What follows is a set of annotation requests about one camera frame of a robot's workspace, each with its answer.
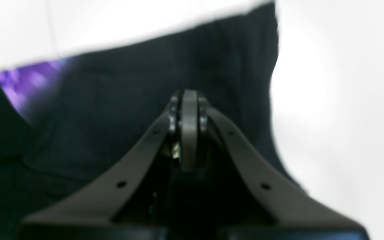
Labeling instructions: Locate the black T-shirt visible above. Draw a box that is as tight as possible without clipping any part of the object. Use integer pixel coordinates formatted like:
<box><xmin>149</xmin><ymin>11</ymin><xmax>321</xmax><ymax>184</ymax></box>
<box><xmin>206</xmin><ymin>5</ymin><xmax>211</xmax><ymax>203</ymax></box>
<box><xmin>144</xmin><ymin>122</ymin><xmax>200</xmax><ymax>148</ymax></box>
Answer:
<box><xmin>0</xmin><ymin>0</ymin><xmax>292</xmax><ymax>240</ymax></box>

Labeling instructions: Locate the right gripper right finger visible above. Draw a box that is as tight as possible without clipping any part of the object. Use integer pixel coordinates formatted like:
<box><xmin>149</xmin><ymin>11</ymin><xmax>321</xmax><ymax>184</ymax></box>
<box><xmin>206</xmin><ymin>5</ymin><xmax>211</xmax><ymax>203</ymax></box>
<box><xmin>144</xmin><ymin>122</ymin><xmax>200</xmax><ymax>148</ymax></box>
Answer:
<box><xmin>182</xmin><ymin>90</ymin><xmax>362</xmax><ymax>229</ymax></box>

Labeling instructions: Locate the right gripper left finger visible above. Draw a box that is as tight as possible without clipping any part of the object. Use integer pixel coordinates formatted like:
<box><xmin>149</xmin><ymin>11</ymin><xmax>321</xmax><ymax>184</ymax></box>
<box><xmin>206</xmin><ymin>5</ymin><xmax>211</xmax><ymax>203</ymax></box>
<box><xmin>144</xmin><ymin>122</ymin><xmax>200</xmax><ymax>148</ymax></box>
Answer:
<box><xmin>23</xmin><ymin>91</ymin><xmax>180</xmax><ymax>226</ymax></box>

